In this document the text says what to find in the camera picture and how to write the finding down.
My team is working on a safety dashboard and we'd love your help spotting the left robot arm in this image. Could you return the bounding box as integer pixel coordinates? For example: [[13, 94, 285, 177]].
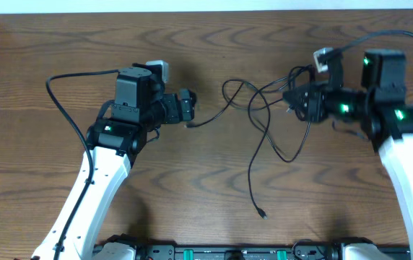
[[32, 60, 196, 259]]

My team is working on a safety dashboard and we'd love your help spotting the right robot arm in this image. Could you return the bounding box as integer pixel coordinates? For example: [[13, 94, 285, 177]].
[[282, 48, 413, 259]]

